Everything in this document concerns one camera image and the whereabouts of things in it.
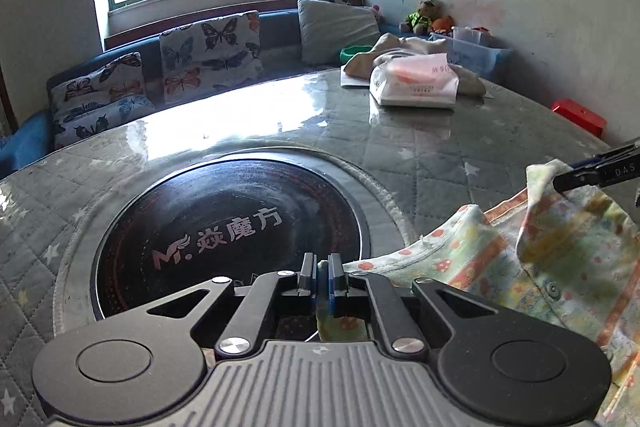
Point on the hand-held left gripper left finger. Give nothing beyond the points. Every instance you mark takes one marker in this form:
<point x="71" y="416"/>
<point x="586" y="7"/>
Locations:
<point x="309" y="277"/>

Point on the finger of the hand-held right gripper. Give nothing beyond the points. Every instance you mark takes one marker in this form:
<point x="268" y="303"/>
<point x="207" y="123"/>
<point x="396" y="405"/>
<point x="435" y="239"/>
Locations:
<point x="607" y="158"/>
<point x="580" y="179"/>

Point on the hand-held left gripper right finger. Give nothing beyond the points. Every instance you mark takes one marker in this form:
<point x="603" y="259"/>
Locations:
<point x="336" y="279"/>

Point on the green patterned baby garment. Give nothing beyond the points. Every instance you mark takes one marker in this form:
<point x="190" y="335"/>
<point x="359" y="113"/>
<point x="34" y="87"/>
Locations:
<point x="550" y="247"/>

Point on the red plastic stool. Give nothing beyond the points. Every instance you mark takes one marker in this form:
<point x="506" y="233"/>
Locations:
<point x="580" y="117"/>

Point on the black round induction cooktop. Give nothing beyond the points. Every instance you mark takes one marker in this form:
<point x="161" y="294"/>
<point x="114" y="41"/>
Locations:
<point x="225" y="217"/>

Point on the beige cloth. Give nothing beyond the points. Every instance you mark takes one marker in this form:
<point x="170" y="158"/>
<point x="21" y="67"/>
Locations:
<point x="470" y="82"/>

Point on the clear blue storage box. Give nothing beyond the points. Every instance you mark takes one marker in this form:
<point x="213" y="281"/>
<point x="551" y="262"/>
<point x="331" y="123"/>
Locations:
<point x="475" y="54"/>

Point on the pink tissue pack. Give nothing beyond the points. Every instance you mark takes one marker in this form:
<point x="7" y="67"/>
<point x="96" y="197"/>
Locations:
<point x="415" y="79"/>

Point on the orange plush toy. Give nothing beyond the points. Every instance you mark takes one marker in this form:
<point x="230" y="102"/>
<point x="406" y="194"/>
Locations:
<point x="444" y="24"/>

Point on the teddy bear in green vest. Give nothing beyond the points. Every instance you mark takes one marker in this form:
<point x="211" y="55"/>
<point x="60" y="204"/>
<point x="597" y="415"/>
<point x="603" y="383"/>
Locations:
<point x="422" y="17"/>

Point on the green bowl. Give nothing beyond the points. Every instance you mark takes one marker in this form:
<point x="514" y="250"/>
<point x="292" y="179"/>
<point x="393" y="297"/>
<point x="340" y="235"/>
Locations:
<point x="352" y="52"/>

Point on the blue sofa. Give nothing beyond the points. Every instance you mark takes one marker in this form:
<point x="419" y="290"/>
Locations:
<point x="280" y="32"/>

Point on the grey pillow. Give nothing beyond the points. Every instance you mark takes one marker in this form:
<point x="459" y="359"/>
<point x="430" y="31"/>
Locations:
<point x="337" y="29"/>

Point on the small pink toy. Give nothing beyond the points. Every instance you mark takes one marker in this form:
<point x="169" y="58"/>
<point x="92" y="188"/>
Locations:
<point x="376" y="13"/>

